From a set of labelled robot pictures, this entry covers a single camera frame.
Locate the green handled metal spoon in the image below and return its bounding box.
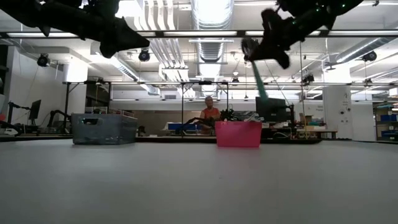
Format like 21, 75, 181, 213
250, 60, 269, 101

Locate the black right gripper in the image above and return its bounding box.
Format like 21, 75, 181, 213
240, 7, 309, 70

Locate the black background frame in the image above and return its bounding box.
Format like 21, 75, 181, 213
63, 80, 230, 138

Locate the black monitor on stand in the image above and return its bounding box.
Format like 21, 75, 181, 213
255, 96, 295, 131

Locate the silver ceiling air duct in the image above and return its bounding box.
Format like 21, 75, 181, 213
190, 0, 234, 78

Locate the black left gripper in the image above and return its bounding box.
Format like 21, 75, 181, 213
79, 0, 150, 59

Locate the blue box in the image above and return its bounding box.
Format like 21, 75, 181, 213
167, 122, 203, 131

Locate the black ceiling spotlight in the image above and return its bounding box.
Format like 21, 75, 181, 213
361, 50, 378, 62
36, 52, 51, 68
137, 49, 151, 62

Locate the black overhead rig beam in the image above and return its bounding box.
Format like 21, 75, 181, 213
0, 29, 398, 39

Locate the grey table mat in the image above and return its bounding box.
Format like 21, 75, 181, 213
0, 138, 398, 224

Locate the shelf with blue bins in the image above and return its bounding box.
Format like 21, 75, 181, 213
374, 104, 398, 141

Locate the dark grey plastic bin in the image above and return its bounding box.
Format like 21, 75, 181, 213
70, 113, 139, 146

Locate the red plastic bin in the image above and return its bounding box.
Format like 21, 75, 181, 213
215, 121, 263, 148

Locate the person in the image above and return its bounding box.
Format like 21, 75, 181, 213
199, 95, 222, 135

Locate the small black monitor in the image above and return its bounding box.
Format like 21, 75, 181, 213
27, 99, 42, 126

